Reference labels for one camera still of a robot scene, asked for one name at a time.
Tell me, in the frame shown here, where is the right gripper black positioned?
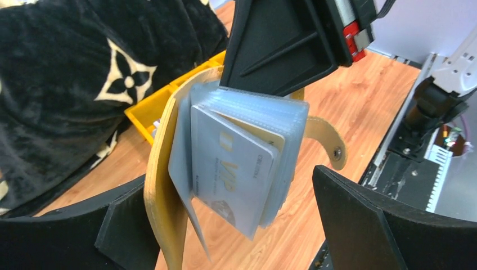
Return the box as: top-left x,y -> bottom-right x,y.
219,0 -> 354,96

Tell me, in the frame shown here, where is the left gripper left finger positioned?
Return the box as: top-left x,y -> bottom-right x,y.
1,176 -> 160,269

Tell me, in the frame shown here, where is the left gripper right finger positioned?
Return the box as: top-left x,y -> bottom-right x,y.
312,165 -> 476,269

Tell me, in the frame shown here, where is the yellow leather card holder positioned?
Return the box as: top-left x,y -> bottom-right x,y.
143,66 -> 347,269

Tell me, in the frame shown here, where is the silver VIP card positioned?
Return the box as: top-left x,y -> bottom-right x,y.
190,105 -> 280,239

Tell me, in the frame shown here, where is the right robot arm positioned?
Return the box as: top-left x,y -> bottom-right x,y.
220,1 -> 476,152

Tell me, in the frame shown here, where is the left yellow plastic bin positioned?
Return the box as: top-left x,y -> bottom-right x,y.
124,51 -> 226,144

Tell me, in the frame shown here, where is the black floral plush blanket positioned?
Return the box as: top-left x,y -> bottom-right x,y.
1,1 -> 228,218

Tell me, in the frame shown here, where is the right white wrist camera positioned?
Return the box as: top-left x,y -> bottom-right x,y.
333,0 -> 398,63

